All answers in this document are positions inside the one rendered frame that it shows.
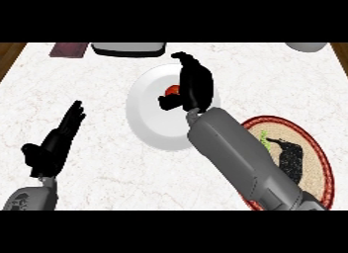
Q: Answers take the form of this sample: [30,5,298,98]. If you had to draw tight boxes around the grey tray with black rim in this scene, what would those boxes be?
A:
[90,42,169,58]

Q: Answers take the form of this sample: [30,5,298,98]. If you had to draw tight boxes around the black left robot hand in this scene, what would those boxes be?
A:
[22,100,88,179]

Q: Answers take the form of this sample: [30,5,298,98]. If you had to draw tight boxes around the round woven red-rimmed placemat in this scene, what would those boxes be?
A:
[240,115,337,211]

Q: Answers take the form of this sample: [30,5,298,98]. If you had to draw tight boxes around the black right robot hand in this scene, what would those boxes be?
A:
[158,51,215,114]

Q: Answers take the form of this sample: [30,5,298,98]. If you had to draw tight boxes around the white round plate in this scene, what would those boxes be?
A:
[125,63,223,152]

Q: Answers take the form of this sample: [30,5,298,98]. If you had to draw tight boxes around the pale grey round bowl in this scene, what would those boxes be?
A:
[285,42,329,53]

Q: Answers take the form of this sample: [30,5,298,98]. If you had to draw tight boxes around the dark maroon flat cloth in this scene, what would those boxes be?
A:
[50,42,91,59]

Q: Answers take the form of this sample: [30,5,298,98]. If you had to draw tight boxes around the red tomato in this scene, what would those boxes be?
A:
[165,84,183,97]

